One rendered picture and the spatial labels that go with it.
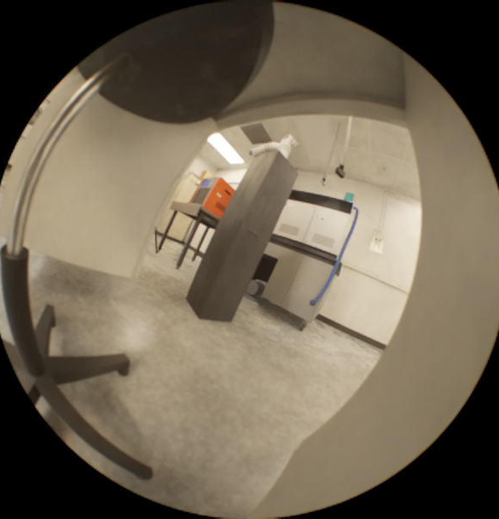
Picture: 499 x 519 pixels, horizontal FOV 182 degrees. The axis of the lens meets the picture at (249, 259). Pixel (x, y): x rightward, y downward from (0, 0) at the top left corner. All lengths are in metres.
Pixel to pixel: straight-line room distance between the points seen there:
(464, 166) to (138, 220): 0.60
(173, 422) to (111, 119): 0.75
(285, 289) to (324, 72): 1.53
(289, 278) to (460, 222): 1.48
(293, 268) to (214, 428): 1.41
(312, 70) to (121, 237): 0.67
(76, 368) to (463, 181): 0.54
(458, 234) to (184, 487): 0.48
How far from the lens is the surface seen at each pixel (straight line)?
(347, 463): 0.15
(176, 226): 4.66
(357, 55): 0.47
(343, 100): 0.44
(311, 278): 1.50
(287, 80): 0.52
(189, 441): 0.43
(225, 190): 1.92
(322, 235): 1.67
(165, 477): 0.40
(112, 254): 0.52
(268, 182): 0.93
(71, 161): 0.52
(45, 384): 0.37
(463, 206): 0.16
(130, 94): 0.34
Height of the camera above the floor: 0.40
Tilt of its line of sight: 1 degrees up
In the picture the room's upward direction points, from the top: 25 degrees clockwise
